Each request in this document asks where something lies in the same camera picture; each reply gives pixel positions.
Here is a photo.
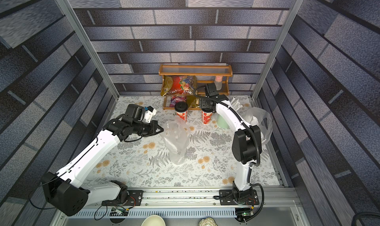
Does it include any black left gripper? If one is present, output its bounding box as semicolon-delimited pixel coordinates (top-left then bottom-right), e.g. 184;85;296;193
133;120;166;136

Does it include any black lid milk tea cup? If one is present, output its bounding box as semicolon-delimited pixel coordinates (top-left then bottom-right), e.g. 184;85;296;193
175;102;188;122

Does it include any translucent plastic carrier bag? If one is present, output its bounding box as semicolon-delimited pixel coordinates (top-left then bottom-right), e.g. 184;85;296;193
244;107;273;145

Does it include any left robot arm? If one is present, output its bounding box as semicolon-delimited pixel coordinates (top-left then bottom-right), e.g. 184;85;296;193
41;119;164;216

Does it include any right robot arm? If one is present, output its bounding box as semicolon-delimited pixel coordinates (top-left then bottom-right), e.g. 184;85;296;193
200;95;262;204

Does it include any gold fruit snack bag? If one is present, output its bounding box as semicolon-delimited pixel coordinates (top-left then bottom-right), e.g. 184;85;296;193
186;95;200;108

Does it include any green plastic straw cup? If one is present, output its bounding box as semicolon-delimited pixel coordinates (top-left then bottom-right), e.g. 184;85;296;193
217;115;229;129

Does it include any pink capped white bottle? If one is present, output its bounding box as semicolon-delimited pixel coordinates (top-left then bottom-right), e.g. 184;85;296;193
214;75;223;91

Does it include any red snack bag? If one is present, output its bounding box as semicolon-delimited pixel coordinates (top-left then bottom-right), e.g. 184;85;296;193
168;75;197;95

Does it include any pink snack packet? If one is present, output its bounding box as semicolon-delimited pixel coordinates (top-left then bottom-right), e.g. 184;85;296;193
169;96;187;107

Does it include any wooden shelf rack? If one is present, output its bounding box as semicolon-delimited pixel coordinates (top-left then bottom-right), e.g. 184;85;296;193
158;64;234;111

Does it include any white round bowl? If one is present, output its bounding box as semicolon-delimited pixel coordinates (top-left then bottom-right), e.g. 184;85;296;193
141;215;166;226

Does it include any patterned round object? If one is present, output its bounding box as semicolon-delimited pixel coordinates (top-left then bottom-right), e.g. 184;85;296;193
198;217;218;226

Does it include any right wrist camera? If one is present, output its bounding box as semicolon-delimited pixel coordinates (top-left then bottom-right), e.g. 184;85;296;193
204;83;228;101

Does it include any black corrugated cable conduit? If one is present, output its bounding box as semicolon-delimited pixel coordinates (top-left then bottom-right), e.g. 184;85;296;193
192;84;265;224

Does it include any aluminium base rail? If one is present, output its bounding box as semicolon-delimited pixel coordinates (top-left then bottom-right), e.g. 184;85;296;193
74;186;301;221

